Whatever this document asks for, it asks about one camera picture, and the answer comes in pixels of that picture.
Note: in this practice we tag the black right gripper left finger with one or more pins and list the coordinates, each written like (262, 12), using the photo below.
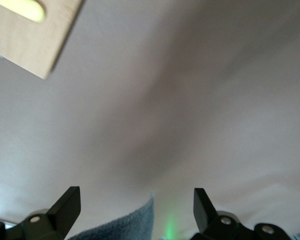
(62, 210)

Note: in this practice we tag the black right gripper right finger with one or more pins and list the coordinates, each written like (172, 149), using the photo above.
(202, 212)

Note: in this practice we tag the dark grey microfibre cloth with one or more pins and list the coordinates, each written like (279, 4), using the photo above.
(130, 225)

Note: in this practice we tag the wooden cutting board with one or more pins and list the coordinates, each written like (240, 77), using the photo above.
(27, 42)

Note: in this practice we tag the yellow plastic knife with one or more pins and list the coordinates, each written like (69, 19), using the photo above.
(27, 8)

